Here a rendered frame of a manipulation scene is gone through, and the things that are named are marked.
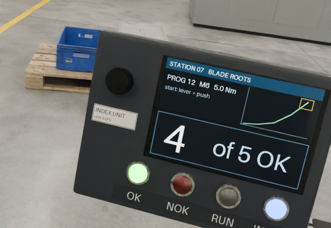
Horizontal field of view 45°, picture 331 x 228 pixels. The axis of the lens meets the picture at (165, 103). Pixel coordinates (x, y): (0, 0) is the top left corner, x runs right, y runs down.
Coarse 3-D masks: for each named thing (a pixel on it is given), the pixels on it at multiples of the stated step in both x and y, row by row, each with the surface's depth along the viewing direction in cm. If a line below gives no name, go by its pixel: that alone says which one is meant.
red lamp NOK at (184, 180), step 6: (174, 174) 43; (180, 174) 43; (186, 174) 42; (174, 180) 43; (180, 180) 42; (186, 180) 42; (192, 180) 42; (174, 186) 42; (180, 186) 42; (186, 186) 42; (192, 186) 43; (174, 192) 43; (180, 192) 42; (186, 192) 42
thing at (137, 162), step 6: (132, 162) 44; (138, 162) 43; (132, 168) 43; (138, 168) 43; (144, 168) 43; (132, 174) 43; (138, 174) 43; (144, 174) 43; (132, 180) 43; (138, 180) 43; (144, 180) 43
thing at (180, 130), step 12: (156, 120) 42; (168, 120) 42; (180, 120) 42; (192, 120) 42; (156, 132) 43; (168, 132) 42; (180, 132) 42; (192, 132) 42; (156, 144) 43; (168, 144) 43; (180, 144) 42; (192, 144) 42; (168, 156) 43; (180, 156) 42; (192, 156) 42
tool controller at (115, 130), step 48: (144, 48) 42; (192, 48) 41; (96, 96) 44; (144, 96) 43; (192, 96) 41; (240, 96) 41; (288, 96) 40; (96, 144) 44; (144, 144) 43; (240, 144) 41; (288, 144) 40; (96, 192) 45; (144, 192) 44; (192, 192) 43; (288, 192) 41
